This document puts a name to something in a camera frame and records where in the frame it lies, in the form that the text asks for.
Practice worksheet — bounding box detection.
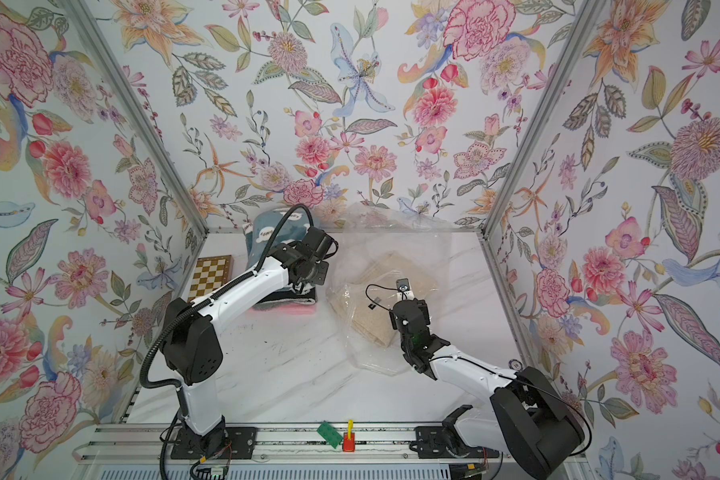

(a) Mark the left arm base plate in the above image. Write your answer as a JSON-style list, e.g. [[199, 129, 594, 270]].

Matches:
[[170, 427, 258, 460]]

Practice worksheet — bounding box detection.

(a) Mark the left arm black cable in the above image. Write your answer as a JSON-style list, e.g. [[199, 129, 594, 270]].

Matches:
[[139, 203, 316, 480]]

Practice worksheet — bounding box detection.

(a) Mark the red yellow clip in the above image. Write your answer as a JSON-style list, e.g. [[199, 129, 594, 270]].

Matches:
[[342, 420, 356, 453]]

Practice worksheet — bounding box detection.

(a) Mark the clear plastic vacuum bag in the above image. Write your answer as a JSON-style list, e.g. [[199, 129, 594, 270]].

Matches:
[[326, 204, 453, 376]]

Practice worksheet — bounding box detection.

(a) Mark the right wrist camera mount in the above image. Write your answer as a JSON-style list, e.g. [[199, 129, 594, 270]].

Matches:
[[395, 278, 415, 301]]

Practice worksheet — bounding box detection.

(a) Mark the small circuit board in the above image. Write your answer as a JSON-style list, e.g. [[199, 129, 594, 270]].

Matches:
[[189, 458, 229, 480]]

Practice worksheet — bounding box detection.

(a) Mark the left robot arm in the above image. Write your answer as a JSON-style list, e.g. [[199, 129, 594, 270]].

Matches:
[[159, 226, 338, 438]]

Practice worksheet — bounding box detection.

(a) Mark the pink blanket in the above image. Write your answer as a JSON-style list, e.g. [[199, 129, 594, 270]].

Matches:
[[251, 303, 317, 316]]

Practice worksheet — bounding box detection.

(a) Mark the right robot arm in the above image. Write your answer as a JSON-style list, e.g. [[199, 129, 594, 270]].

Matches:
[[389, 299, 591, 479]]

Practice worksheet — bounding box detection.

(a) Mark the wooden chessboard box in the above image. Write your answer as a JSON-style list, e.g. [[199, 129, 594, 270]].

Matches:
[[187, 255, 234, 300]]

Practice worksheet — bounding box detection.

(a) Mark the cream blanket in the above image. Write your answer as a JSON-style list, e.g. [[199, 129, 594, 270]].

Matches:
[[327, 251, 439, 348]]

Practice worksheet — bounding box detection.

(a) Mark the black white patterned blanket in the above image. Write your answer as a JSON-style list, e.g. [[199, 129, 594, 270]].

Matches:
[[259, 289, 317, 304]]

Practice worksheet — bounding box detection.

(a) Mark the green tag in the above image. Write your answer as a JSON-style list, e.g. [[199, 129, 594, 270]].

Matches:
[[317, 422, 343, 449]]

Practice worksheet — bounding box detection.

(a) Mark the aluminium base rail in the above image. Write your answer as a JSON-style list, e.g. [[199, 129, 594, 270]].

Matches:
[[71, 421, 493, 466]]

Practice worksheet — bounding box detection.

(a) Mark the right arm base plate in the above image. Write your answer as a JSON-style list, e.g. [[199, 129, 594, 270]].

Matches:
[[409, 426, 484, 459]]

